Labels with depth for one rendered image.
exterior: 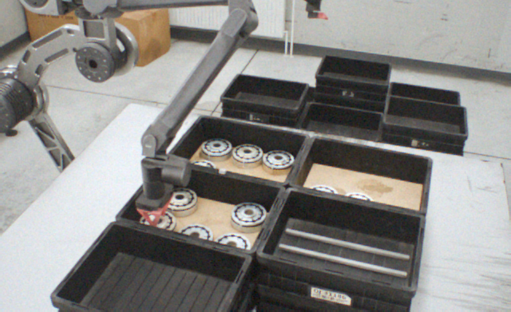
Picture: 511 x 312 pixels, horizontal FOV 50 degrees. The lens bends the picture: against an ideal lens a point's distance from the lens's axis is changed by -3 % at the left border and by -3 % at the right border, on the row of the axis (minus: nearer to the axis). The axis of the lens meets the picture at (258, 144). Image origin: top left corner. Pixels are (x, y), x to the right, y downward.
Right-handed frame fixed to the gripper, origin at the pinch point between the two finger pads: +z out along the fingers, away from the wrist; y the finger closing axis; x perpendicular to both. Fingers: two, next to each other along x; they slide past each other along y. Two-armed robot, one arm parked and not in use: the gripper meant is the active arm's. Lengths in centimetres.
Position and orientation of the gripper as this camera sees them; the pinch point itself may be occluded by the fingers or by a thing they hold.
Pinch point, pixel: (157, 219)
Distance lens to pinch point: 158.8
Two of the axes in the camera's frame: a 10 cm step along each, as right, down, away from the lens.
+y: 3.1, -5.1, 8.0
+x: -9.5, -1.9, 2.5
